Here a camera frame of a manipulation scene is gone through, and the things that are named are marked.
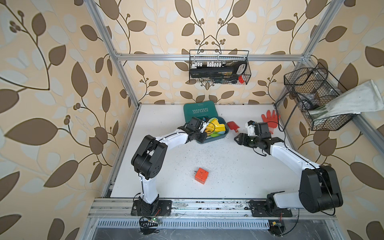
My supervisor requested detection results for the red toy shovel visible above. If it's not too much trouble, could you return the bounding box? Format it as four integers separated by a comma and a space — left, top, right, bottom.
227, 121, 240, 133

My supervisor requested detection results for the yellow toy spatula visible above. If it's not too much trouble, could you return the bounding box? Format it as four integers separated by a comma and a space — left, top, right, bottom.
205, 118, 226, 135

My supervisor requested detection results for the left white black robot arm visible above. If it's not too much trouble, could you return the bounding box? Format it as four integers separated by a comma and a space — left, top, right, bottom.
131, 117, 209, 209

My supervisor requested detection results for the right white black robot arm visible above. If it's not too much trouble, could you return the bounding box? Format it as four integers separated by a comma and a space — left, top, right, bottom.
234, 121, 344, 216

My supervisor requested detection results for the green storage box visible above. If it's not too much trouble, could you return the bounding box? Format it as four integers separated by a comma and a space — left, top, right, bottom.
183, 101, 229, 144

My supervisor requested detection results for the red rubber glove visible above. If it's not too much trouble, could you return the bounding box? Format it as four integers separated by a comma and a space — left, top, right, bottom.
261, 110, 280, 134

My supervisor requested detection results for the orange cube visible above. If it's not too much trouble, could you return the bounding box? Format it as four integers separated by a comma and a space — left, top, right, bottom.
195, 168, 209, 185

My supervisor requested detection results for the black tool in basket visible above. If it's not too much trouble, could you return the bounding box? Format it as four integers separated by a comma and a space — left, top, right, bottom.
190, 61, 248, 78

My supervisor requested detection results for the white cloth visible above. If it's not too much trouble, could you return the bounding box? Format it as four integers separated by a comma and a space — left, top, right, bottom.
309, 80, 384, 120

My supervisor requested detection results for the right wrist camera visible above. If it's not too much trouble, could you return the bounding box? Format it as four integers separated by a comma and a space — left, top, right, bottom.
246, 121, 256, 137

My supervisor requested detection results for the back wire basket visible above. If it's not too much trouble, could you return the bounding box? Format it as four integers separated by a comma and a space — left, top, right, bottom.
187, 49, 252, 86

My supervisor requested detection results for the wire basket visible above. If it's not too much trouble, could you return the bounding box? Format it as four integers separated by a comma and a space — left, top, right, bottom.
284, 64, 358, 131
187, 49, 252, 86

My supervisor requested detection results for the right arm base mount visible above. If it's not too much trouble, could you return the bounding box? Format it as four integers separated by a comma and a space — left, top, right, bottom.
249, 200, 293, 218

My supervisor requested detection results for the right wire basket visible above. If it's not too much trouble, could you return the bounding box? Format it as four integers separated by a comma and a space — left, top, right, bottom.
284, 64, 358, 131

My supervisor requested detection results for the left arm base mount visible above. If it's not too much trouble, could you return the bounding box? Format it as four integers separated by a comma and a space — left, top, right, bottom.
131, 199, 172, 217

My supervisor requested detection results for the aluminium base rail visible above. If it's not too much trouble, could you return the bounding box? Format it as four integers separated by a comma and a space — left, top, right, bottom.
88, 198, 336, 221

